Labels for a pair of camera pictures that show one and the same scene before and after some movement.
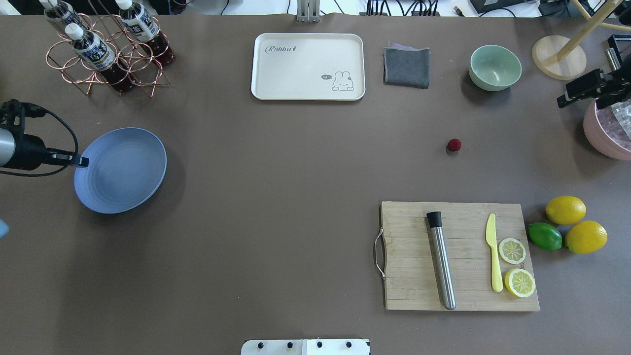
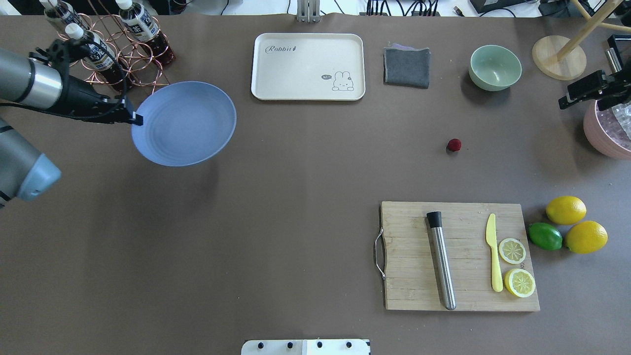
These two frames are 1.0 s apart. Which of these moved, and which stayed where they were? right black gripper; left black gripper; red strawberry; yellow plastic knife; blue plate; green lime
Moved: blue plate; left black gripper
Stayed: right black gripper; green lime; yellow plastic knife; red strawberry
